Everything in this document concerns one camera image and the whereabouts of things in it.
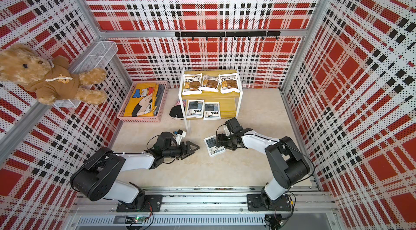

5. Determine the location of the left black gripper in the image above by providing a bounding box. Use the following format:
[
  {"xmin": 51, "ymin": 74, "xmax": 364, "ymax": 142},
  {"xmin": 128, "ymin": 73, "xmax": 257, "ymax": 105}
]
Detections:
[{"xmin": 164, "ymin": 141, "xmax": 200, "ymax": 159}]

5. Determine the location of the grey coffee bag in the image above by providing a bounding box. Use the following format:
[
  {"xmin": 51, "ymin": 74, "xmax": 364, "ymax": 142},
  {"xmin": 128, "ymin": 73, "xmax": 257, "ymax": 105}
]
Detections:
[
  {"xmin": 185, "ymin": 100, "xmax": 204, "ymax": 118},
  {"xmin": 204, "ymin": 135, "xmax": 226, "ymax": 157},
  {"xmin": 203, "ymin": 102, "xmax": 221, "ymax": 120}
]

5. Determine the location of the brown coffee bag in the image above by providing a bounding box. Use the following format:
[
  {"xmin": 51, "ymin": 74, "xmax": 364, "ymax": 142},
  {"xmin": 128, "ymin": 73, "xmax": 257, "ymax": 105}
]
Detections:
[
  {"xmin": 219, "ymin": 73, "xmax": 240, "ymax": 94},
  {"xmin": 199, "ymin": 75, "xmax": 220, "ymax": 92},
  {"xmin": 182, "ymin": 73, "xmax": 203, "ymax": 96}
]

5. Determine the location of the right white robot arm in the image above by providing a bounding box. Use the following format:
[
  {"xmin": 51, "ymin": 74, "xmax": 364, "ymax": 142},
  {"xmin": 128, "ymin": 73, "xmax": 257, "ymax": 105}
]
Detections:
[{"xmin": 216, "ymin": 118, "xmax": 313, "ymax": 202}]

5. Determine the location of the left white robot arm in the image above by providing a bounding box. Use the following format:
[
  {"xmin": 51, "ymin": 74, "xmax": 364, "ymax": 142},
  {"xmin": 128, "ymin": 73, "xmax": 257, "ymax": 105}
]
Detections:
[{"xmin": 70, "ymin": 131, "xmax": 199, "ymax": 204}]

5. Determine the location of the yellow two-tier shelf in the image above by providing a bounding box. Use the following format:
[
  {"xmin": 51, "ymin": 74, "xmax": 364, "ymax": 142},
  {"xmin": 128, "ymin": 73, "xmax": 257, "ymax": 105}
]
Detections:
[{"xmin": 178, "ymin": 69, "xmax": 243, "ymax": 118}]

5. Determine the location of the black doll with striped hat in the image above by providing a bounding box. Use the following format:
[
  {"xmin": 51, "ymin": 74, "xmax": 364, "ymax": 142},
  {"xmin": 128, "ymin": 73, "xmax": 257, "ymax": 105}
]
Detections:
[{"xmin": 169, "ymin": 100, "xmax": 186, "ymax": 121}]

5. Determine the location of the pink plastic basket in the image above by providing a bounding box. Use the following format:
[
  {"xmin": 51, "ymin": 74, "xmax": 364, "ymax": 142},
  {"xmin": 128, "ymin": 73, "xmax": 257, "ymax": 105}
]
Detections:
[{"xmin": 117, "ymin": 81, "xmax": 169, "ymax": 123}]

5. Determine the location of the yellow printed folded cloth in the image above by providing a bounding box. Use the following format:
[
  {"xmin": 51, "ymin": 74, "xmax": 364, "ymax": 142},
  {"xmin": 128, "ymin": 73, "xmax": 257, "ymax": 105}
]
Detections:
[{"xmin": 124, "ymin": 82, "xmax": 159, "ymax": 117}]

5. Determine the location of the green circuit board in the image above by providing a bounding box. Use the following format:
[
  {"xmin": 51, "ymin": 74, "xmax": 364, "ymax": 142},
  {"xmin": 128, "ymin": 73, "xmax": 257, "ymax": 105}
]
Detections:
[{"xmin": 125, "ymin": 216, "xmax": 147, "ymax": 225}]

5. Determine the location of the brown teddy bear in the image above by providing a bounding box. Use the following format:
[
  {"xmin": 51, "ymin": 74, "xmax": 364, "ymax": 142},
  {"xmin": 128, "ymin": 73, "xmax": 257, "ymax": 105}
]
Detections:
[{"xmin": 1, "ymin": 44, "xmax": 108, "ymax": 105}]

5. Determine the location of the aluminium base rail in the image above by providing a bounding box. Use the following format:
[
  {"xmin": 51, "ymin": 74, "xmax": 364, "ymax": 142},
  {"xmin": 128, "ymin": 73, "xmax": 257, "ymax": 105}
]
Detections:
[{"xmin": 64, "ymin": 187, "xmax": 343, "ymax": 230}]

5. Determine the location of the black hook rail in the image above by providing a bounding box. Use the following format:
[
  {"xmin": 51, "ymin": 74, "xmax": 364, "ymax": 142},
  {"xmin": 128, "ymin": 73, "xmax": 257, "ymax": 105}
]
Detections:
[{"xmin": 174, "ymin": 31, "xmax": 281, "ymax": 39}]

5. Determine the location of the white wire mesh basket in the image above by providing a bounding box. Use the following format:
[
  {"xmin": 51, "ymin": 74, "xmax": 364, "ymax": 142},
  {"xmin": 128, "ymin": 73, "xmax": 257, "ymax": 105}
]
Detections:
[{"xmin": 53, "ymin": 40, "xmax": 119, "ymax": 109}]

